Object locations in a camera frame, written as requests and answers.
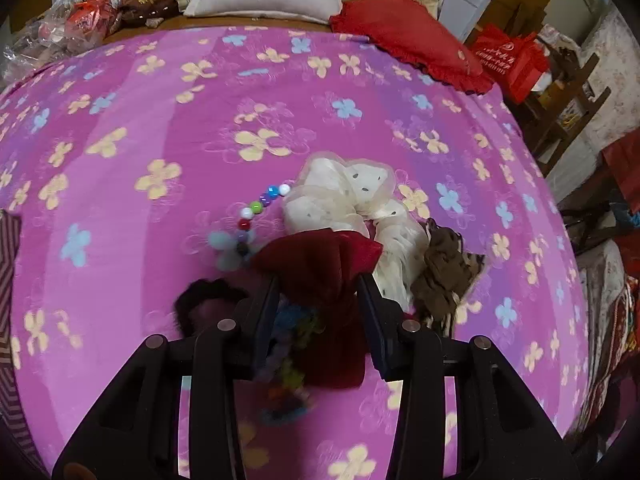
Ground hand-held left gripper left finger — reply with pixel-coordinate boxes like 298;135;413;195
51;275;281;480

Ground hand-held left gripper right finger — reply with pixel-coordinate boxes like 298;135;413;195
356;272;581;480

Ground dark red velvet scrunchie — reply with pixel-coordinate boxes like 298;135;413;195
250;228;383;390

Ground brown leopard print bow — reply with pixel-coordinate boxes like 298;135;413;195
411;218;487;336

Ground colourful bead bracelet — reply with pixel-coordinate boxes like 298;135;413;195
237;183;292;256

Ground cream dotted scrunchie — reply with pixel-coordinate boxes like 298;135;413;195
280;156;431;311

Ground pink floral blanket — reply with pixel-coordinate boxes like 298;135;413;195
0;25;591;480

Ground red patterned cloth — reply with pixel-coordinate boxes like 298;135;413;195
590;240;640;411

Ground wooden chair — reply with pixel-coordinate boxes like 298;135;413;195
520;55;613;176

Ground red frilled cushion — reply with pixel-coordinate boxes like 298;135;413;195
329;0;493;95

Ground red tote bag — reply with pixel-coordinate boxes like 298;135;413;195
470;22;551;106

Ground red plastic bag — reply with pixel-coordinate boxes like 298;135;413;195
67;0;123;36

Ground clear plastic bags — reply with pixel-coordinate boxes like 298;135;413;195
0;0;101;86

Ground dark fuzzy hair tie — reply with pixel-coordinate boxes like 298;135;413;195
173;278;251;338

